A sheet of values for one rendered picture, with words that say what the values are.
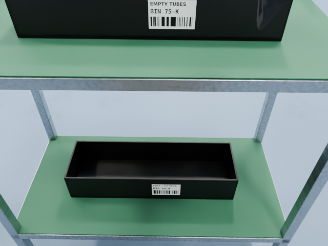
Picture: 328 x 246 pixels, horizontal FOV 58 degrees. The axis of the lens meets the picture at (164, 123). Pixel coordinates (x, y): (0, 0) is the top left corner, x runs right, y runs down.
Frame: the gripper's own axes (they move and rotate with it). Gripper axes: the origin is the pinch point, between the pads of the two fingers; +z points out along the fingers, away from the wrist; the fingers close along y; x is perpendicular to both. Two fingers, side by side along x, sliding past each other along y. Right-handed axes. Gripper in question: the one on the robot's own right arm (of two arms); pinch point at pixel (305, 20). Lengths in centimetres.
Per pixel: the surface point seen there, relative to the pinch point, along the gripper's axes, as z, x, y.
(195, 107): 153, -60, -8
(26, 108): 153, -60, 104
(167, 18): 22.7, -20.1, 14.4
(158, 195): 79, 8, 17
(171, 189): 76, 6, 12
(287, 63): 22.7, -9.2, -8.7
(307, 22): 30.7, -25.8, -19.4
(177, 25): 24.0, -19.4, 12.2
